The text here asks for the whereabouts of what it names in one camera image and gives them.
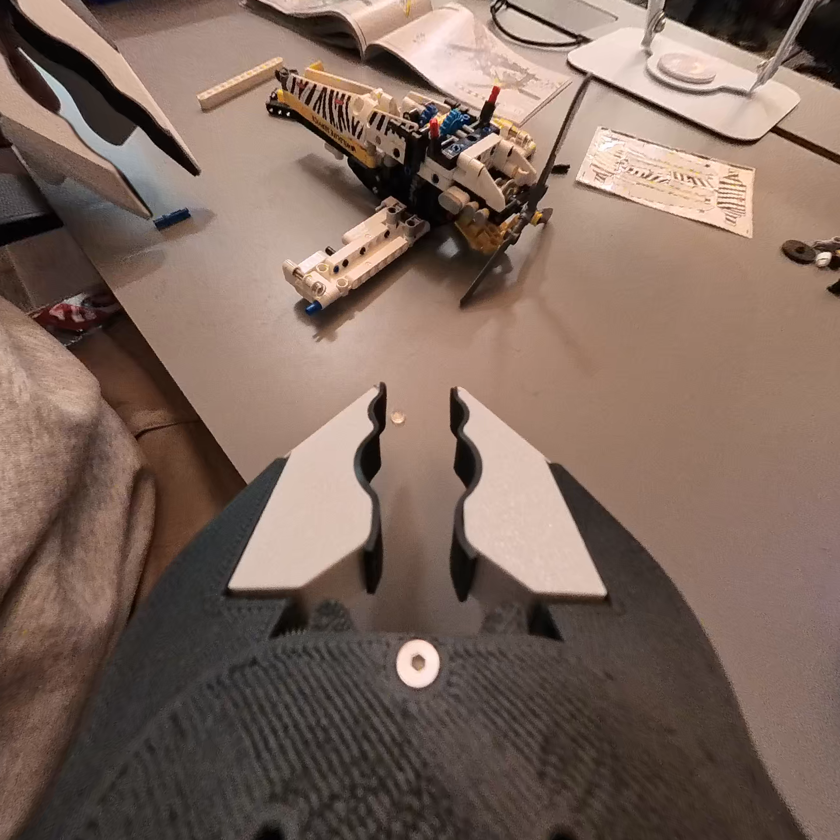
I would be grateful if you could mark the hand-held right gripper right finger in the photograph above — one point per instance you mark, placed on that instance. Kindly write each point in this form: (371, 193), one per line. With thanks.
(525, 518)

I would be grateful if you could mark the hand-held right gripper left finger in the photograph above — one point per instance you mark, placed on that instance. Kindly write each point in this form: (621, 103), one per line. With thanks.
(308, 518)

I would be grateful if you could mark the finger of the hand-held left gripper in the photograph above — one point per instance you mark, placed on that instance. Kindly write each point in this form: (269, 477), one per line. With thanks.
(72, 164)
(111, 59)

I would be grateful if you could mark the zebra striped lego plane model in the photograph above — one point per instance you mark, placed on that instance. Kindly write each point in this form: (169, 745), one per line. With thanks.
(400, 144)

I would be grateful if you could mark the small blue lego pin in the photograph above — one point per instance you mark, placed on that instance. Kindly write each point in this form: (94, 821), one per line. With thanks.
(172, 218)

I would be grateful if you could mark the long beige lego beam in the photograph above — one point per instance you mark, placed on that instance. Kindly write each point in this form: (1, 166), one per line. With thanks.
(239, 83)

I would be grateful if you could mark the lego instruction booklet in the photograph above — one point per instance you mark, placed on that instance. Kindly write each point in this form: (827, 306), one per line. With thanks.
(453, 46)

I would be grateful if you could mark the black round lego piece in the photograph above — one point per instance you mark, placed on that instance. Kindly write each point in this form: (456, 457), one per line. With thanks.
(797, 250)

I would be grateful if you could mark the small grey white lego pieces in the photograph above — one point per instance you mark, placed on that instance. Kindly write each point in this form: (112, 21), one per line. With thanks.
(828, 253)

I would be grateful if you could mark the brown cardboard box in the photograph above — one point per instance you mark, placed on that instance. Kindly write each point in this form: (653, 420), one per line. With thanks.
(46, 275)

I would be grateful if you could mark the red snack packet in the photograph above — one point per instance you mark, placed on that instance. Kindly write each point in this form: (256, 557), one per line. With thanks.
(72, 318)

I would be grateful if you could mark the person's grey sweatshirt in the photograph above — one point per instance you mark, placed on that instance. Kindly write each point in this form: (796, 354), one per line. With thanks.
(59, 525)

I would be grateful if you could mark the zebra striped sticker sheet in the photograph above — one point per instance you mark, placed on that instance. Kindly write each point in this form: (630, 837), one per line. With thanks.
(663, 177)

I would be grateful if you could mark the white monitor stand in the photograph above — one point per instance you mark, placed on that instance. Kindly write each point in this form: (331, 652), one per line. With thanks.
(709, 98)

